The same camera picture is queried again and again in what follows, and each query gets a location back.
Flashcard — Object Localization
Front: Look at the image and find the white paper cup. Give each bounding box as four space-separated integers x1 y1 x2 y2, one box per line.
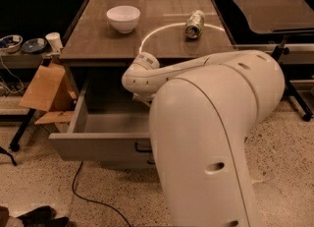
45 32 63 53

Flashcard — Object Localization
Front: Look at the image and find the black top drawer handle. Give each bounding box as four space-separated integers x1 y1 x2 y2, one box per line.
134 142 152 153

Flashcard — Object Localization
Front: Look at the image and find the black drawer handle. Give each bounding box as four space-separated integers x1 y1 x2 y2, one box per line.
147 160 155 165
134 142 152 153

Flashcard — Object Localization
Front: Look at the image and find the blue patterned bowl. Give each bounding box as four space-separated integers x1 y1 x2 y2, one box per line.
0 34 23 53

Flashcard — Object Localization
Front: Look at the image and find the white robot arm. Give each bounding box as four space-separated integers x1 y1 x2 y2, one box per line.
122 50 285 227

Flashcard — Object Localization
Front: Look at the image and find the dark blue plate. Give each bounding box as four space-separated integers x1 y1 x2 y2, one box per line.
22 38 47 54

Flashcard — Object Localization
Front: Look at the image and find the grey side shelf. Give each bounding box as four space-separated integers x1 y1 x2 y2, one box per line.
0 52 60 69

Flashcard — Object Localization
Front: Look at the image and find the brown cardboard box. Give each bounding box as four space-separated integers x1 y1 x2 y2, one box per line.
19 63 77 125

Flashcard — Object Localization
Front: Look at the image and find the open grey top drawer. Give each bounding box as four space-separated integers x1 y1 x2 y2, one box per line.
49 74 154 168

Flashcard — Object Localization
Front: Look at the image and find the black floor cable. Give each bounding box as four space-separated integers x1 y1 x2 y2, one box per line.
71 160 132 227

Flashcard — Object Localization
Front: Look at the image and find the black lower drawer handle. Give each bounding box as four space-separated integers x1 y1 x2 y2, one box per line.
147 160 155 165

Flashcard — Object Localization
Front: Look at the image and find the white ceramic bowl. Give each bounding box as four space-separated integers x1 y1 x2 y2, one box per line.
106 6 140 33

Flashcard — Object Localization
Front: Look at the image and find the crushed metal can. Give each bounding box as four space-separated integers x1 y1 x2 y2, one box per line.
184 10 205 39

